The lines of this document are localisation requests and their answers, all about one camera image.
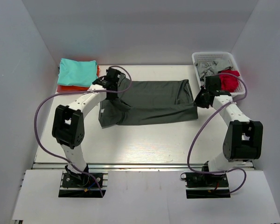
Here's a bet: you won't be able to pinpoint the red t-shirt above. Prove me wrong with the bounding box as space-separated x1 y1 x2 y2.
219 70 240 92

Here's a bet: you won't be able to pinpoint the light grey t-shirt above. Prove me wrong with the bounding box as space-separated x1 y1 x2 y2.
195 58 233 82

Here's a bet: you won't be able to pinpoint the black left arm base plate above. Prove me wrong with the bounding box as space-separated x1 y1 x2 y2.
58 172 108 198

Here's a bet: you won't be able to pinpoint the dark grey t-shirt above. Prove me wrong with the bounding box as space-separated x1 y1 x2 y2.
98 78 198 128

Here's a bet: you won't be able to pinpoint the white plastic laundry basket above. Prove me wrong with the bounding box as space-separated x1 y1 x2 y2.
191 51 247 98

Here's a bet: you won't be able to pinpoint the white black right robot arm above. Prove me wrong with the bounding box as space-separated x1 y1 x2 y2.
195 75 263 186

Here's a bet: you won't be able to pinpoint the orange folded t-shirt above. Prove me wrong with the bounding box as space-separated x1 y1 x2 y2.
57 65 100 92

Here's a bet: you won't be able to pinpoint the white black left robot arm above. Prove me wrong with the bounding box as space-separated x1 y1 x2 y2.
52 67 123 186

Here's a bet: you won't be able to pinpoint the teal folded t-shirt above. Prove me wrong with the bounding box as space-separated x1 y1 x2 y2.
57 58 98 87

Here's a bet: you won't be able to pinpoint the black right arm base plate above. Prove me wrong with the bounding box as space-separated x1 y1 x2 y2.
180 172 231 199

